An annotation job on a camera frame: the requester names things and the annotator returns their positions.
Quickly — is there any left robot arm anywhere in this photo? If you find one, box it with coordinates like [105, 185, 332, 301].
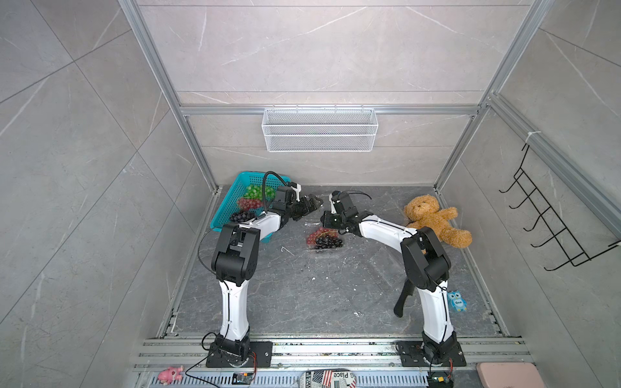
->
[206, 171, 323, 367]

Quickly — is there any teal plastic basket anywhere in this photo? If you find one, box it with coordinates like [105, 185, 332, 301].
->
[209, 170, 292, 243]

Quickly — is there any black wire hook rack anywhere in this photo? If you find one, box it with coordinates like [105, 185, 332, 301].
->
[498, 145, 620, 273]

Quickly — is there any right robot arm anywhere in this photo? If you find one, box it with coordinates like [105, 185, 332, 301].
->
[321, 191, 459, 365]

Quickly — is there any blue owl toy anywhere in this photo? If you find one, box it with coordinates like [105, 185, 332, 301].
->
[447, 291, 467, 312]

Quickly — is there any white wire mesh shelf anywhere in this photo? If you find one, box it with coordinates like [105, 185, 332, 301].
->
[261, 108, 379, 153]

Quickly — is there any red grape bunch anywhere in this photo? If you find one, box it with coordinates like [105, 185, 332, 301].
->
[307, 227, 338, 246]

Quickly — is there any black knife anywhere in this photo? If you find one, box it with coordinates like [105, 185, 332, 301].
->
[393, 279, 415, 318]

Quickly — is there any brown teddy bear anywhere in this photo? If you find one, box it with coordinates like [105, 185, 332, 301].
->
[404, 195, 473, 249]

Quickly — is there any clear plastic clamshell container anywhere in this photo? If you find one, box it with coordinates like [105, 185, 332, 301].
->
[303, 221, 344, 254]

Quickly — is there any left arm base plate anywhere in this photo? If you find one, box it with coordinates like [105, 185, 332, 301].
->
[205, 341, 273, 368]

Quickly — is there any pink pad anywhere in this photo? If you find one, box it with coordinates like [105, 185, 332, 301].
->
[476, 362, 546, 388]

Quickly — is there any pink pig toy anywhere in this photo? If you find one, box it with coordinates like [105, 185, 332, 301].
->
[157, 366, 184, 386]

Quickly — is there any dark purple grape bunch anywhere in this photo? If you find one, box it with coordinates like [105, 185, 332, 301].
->
[315, 236, 344, 250]

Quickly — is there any green grape bunch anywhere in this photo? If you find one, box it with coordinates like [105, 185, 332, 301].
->
[243, 184, 276, 200]

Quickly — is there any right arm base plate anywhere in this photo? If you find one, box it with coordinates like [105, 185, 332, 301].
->
[396, 339, 467, 367]

